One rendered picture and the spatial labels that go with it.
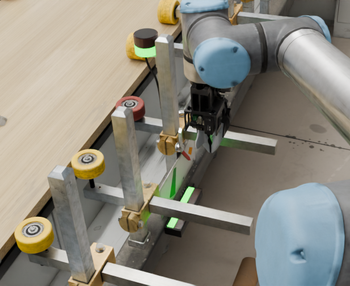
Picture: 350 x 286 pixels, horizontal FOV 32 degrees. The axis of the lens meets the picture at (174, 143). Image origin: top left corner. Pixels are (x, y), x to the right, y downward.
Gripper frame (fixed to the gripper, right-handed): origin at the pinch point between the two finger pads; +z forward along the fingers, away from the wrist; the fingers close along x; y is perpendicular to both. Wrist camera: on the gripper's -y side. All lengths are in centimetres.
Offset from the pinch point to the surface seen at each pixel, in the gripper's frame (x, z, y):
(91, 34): -59, 8, -56
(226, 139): -2.0, 12.4, -18.5
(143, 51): -20.9, -14.2, -13.5
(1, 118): -61, 7, -4
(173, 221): -11.2, 27.5, -0.1
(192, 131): -11.4, 11.8, -18.7
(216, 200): -25, 98, -83
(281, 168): -3, 98, -111
